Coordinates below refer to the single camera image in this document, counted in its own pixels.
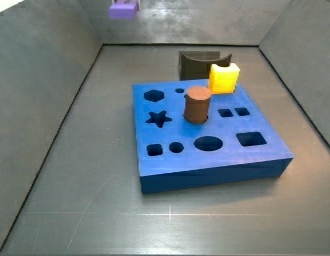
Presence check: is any yellow arch block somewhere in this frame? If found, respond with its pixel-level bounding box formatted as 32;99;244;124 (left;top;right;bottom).
208;63;240;94

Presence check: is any blue shape-sorting board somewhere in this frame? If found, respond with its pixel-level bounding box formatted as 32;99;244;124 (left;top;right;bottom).
132;79;293;193

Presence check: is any purple double-square block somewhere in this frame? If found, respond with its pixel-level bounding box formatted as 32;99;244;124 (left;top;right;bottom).
108;0;138;19

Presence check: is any brown cylinder peg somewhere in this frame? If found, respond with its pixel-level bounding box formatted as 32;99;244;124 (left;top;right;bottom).
184;86;212;124

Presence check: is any black curved holder stand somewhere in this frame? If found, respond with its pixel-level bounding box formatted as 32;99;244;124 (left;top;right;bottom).
178;51;232;80

